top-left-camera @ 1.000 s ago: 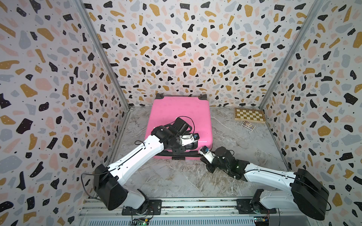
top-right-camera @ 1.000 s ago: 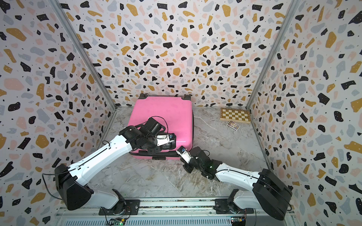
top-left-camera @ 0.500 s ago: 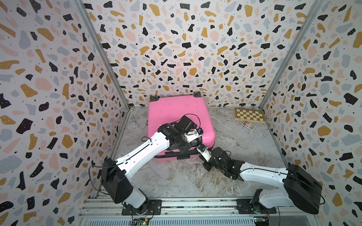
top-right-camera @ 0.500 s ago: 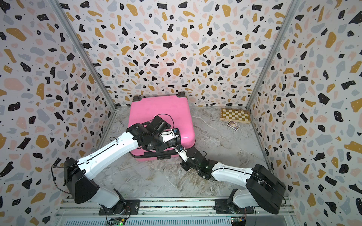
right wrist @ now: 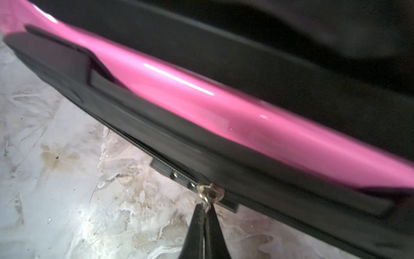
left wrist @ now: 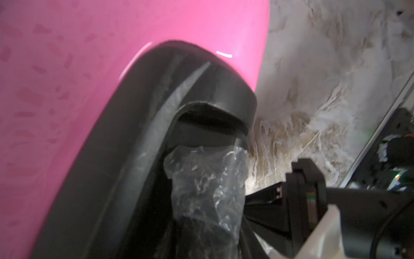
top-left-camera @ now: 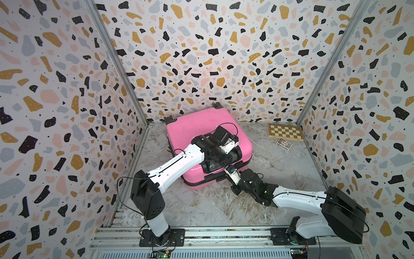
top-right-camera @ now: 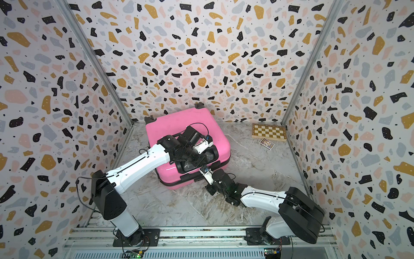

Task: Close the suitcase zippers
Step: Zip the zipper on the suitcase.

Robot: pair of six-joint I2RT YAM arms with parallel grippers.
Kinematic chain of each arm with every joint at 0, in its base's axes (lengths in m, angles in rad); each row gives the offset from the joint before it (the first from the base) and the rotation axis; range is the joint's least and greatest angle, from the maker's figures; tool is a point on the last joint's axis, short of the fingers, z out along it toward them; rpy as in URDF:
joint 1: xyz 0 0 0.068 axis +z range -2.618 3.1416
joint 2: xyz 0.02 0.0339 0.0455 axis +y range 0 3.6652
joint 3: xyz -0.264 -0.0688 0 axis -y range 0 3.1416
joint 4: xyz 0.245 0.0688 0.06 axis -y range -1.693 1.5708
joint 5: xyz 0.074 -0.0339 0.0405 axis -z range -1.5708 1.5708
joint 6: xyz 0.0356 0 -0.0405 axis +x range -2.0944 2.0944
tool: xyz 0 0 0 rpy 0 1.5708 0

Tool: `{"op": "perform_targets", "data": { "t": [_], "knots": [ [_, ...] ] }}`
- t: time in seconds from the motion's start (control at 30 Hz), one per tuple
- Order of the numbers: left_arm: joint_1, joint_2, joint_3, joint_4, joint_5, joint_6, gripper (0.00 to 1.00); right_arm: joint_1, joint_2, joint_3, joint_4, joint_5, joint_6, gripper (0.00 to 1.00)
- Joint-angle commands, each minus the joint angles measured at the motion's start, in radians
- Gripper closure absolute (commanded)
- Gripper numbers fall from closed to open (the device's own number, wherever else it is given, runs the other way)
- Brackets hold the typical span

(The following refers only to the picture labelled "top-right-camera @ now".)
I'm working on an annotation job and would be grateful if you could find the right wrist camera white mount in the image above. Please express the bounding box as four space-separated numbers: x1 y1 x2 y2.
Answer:
199 165 214 185

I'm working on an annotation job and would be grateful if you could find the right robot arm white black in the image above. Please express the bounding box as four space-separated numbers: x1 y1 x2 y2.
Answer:
199 166 325 244

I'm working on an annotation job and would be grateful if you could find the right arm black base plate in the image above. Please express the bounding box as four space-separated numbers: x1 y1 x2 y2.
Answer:
244 227 291 246

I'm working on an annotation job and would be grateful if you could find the wooden chessboard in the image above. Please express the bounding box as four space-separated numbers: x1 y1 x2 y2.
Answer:
252 124 287 142

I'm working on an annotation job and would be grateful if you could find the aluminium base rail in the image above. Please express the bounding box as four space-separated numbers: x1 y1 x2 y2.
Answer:
61 226 342 259

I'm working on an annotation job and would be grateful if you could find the purple card box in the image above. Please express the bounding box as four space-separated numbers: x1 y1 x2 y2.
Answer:
259 138 275 150

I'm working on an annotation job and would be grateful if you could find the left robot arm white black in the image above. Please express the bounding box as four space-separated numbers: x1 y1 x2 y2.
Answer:
92 134 213 247

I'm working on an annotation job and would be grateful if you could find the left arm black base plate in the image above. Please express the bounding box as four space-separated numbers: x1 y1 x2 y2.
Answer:
113 228 161 248

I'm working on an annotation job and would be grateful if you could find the pink hard-shell suitcase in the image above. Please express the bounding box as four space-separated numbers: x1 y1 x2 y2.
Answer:
145 106 231 190

